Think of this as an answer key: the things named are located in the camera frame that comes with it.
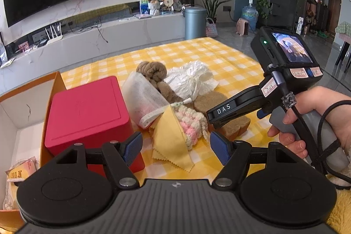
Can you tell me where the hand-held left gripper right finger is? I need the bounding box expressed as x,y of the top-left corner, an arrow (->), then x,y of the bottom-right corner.
210,130 -> 297,189

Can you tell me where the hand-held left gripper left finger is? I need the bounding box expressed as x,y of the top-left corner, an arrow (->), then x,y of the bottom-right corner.
55,132 -> 143,189

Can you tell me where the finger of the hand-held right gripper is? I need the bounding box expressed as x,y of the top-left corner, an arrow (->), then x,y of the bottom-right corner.
206,86 -> 265,129

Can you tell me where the brown sponge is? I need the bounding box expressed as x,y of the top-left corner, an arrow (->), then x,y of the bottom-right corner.
193,91 -> 252,141

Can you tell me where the pink white knitted yarn piece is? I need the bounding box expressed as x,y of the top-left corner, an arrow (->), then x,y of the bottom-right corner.
171,102 -> 210,151

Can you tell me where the yellow cleaning cloth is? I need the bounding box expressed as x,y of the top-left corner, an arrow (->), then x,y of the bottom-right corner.
149,106 -> 196,170

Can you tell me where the white plastic bag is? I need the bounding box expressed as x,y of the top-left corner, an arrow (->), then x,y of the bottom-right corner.
164,60 -> 220,101

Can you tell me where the white foam mesh sleeve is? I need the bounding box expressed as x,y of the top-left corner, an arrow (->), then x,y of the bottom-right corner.
121,71 -> 170,125

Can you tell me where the brown towel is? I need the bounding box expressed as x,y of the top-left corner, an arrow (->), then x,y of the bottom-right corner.
136,60 -> 192,106

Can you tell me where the orange cardboard box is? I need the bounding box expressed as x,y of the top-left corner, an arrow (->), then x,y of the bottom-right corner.
0,71 -> 68,223

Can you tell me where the person's right hand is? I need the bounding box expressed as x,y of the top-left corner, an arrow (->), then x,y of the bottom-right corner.
267,86 -> 351,160

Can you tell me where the pink space heater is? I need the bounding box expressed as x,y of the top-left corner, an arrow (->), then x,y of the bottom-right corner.
236,18 -> 252,37

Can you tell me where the blue water jug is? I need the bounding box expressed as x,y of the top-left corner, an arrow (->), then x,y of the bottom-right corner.
241,0 -> 259,32

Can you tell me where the dark storage cabinet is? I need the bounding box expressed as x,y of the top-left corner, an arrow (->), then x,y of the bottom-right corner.
267,0 -> 300,28

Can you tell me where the red square box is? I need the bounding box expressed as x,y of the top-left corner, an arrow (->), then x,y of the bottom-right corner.
45,76 -> 145,177

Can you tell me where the dark dining chair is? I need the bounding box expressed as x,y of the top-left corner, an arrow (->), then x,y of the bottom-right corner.
336,41 -> 351,70

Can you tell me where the yellow checkered tablecloth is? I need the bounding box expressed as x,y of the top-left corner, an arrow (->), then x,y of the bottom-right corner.
58,37 -> 277,188

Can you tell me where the green-clothed dining table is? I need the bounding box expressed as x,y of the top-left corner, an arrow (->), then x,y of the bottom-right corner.
335,21 -> 351,44

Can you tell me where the woven checked basket bag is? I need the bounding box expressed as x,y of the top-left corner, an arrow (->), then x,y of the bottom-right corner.
205,17 -> 219,38

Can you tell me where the long-leaf potted plant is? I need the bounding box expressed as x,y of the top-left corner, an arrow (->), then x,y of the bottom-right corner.
189,0 -> 236,24

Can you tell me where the grey lidded trash can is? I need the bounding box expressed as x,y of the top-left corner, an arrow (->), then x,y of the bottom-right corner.
184,6 -> 207,41

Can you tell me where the white TV console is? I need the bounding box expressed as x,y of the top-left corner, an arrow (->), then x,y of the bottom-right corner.
0,13 -> 187,92

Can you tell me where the orange snack packet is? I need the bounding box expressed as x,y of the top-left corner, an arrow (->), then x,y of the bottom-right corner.
7,156 -> 38,183

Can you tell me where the round white paper fan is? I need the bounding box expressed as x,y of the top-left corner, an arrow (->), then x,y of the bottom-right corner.
160,0 -> 175,11

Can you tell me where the teddy bear in basket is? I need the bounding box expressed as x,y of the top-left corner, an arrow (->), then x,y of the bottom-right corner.
146,0 -> 162,17

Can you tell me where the white router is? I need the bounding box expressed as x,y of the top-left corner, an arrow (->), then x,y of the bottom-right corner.
44,25 -> 64,45

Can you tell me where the cream plush sofa cover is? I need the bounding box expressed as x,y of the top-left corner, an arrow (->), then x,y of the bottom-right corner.
326,189 -> 351,227

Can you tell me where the green painted picture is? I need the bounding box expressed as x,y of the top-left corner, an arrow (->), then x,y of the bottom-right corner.
139,0 -> 172,15

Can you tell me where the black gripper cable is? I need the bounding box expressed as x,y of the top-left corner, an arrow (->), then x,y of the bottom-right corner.
270,65 -> 351,177

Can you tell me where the black console cable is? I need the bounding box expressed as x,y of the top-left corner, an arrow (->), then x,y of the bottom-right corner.
68,16 -> 109,44

